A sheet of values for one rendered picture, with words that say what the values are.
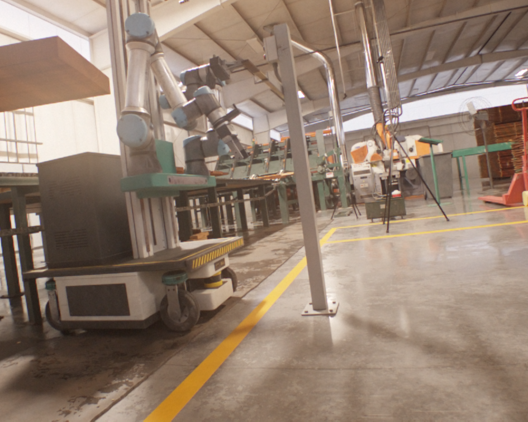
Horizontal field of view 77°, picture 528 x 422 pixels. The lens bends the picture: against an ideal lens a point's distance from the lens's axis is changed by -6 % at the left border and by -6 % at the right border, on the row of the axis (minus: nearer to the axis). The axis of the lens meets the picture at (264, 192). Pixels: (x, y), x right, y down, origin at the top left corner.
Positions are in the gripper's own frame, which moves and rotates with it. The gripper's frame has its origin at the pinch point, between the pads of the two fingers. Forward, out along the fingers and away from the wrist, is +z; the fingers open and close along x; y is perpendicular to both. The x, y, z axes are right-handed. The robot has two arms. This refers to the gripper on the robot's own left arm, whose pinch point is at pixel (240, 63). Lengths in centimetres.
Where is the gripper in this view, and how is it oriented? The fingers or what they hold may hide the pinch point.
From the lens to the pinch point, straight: 176.7
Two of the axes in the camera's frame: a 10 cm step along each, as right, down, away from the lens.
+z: 9.4, -1.3, -3.0
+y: -0.4, -9.5, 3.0
